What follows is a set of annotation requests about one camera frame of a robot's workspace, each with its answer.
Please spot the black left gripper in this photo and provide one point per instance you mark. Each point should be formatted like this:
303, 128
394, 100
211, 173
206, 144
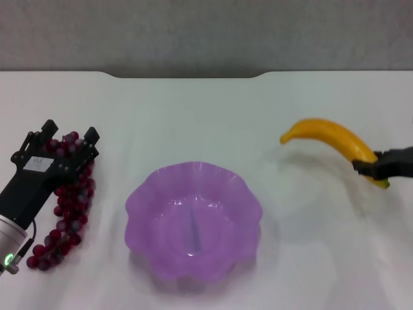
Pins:
32, 181

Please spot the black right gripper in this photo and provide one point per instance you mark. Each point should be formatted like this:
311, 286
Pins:
401, 163

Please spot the yellow banana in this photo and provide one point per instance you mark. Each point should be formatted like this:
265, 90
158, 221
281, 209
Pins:
322, 130

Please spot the dark red grape bunch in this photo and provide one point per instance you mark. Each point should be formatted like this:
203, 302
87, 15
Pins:
69, 210

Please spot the purple translucent scalloped bowl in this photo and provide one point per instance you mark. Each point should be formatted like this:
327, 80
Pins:
193, 226

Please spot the gray fabric partition panel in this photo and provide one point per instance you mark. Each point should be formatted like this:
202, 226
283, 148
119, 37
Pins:
206, 32

